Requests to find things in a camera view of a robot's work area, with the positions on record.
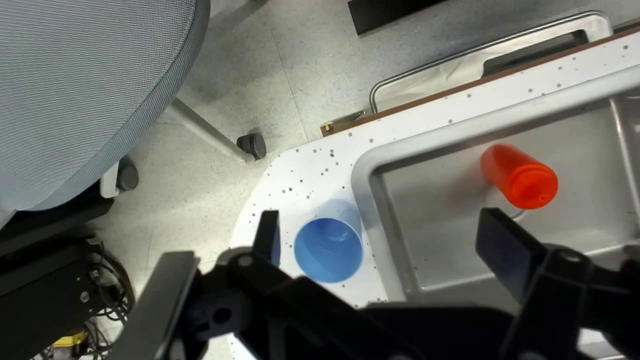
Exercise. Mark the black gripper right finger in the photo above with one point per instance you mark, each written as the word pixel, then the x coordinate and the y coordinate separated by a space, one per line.
pixel 567 293

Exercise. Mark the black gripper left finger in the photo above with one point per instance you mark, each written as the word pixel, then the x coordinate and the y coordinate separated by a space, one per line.
pixel 266 293

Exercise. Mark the blue plastic cup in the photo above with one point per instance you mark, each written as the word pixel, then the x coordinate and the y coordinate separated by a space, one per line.
pixel 330 250

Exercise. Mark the grey toy sink basin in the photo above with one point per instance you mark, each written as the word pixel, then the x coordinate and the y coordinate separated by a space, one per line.
pixel 453 200

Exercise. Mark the orange toy bottle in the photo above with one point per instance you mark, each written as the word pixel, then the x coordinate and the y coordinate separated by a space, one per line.
pixel 520 177

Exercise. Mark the wooden toy kitchen unit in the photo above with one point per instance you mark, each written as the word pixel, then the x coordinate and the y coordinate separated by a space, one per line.
pixel 306 166

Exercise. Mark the black equipment cart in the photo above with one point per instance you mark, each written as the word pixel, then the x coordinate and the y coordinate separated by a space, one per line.
pixel 41 280

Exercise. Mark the grey mesh office chair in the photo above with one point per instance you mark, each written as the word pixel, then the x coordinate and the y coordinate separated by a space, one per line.
pixel 80 87

